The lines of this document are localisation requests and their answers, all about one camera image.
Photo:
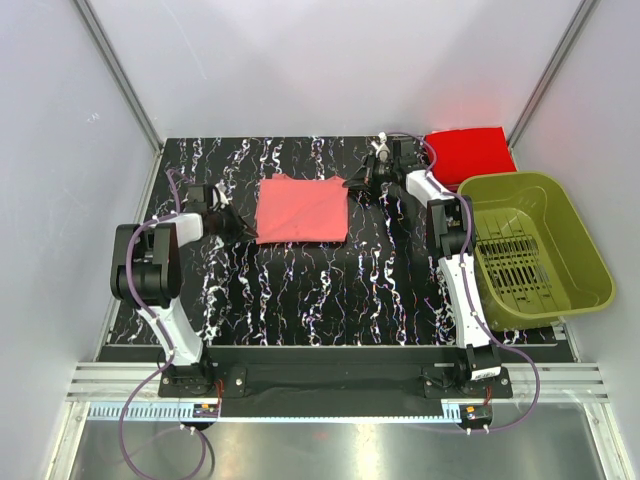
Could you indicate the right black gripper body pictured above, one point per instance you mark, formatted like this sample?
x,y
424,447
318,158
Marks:
x,y
377,173

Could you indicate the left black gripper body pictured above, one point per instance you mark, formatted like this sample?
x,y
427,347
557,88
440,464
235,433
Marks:
x,y
227,225

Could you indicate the pink t shirt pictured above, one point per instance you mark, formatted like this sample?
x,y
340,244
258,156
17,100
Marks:
x,y
300,210

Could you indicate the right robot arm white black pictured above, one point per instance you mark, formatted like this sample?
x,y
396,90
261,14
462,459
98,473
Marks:
x,y
450,242

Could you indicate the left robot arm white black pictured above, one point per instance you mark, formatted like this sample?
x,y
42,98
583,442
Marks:
x,y
146,275

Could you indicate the folded red t shirt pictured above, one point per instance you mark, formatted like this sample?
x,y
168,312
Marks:
x,y
465,153

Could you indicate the olive green plastic basket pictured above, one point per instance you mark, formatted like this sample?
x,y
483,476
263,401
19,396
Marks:
x,y
536,262

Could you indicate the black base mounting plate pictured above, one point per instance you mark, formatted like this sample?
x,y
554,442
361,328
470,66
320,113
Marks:
x,y
431,371

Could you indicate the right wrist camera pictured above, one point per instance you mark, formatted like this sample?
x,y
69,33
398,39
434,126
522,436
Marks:
x,y
381,149

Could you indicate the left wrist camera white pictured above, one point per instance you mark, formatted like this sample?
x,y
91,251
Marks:
x,y
219,198

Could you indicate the left aluminium frame post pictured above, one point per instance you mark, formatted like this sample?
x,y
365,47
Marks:
x,y
113,64

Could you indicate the aluminium frame post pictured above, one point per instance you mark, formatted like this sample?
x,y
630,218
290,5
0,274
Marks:
x,y
113,64
570,36

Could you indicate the aluminium rail profile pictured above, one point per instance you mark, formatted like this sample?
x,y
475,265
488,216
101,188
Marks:
x,y
562,382

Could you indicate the white slotted cable duct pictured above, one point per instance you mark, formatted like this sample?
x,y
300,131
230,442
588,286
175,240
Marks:
x,y
190,412

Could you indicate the right aluminium frame post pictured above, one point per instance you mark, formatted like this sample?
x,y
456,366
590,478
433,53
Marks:
x,y
570,36

